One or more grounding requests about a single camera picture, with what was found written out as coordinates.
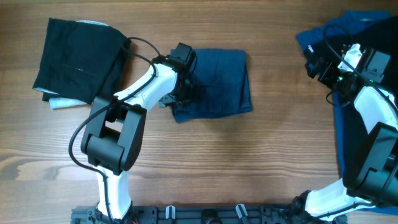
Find black mesh shirt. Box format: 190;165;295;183
296;16;397;173

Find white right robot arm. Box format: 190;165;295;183
280;44;397;223

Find navy blue denim shorts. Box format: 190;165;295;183
172;49;252;123

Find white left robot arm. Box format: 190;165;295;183
78;53;197;223

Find blue polo shirt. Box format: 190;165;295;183
296;11;397;221

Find folded light blue garment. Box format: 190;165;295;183
49;98;86;110

